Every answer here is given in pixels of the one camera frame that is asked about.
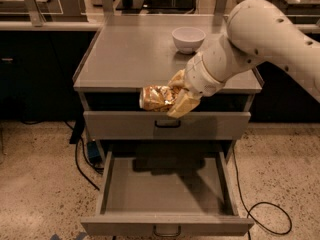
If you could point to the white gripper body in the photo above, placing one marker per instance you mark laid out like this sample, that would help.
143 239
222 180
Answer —
199 75

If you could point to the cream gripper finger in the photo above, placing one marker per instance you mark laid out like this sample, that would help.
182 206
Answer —
177 80
186 101

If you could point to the crushed orange soda can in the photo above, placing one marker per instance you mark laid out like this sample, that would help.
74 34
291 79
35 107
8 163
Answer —
158 98

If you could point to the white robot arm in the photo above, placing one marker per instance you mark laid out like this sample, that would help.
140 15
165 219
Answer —
256 31

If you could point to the grey metal drawer cabinet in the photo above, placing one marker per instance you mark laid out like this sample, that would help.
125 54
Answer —
134 51

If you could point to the closed top drawer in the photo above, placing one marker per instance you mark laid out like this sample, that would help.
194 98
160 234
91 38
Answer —
130 125

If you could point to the open middle drawer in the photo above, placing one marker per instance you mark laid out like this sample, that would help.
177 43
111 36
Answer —
166 196

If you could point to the white ceramic bowl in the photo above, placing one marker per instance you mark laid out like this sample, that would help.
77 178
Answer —
188 39

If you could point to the blue power box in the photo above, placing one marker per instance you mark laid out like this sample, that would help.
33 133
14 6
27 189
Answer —
93 152

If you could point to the long dark counter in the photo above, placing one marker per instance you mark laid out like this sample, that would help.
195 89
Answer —
36 70

